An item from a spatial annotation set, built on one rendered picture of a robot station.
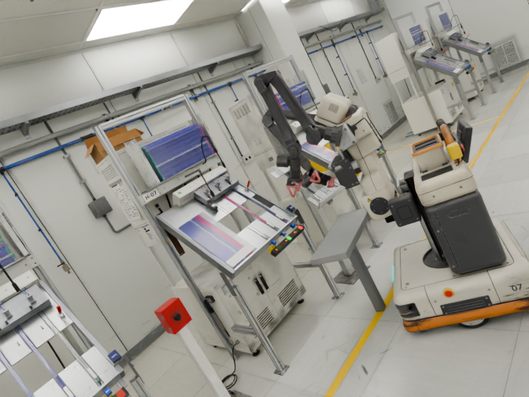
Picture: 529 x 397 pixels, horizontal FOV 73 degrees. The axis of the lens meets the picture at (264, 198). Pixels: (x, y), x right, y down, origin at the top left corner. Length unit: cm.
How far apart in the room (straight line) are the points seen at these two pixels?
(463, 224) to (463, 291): 35
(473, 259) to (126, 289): 312
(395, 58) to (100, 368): 588
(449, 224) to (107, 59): 382
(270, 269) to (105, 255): 182
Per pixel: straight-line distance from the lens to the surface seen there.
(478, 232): 197
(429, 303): 211
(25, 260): 231
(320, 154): 330
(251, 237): 241
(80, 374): 200
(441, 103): 651
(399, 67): 657
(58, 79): 430
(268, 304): 278
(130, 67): 464
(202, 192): 264
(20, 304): 220
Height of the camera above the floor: 140
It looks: 10 degrees down
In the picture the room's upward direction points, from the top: 28 degrees counter-clockwise
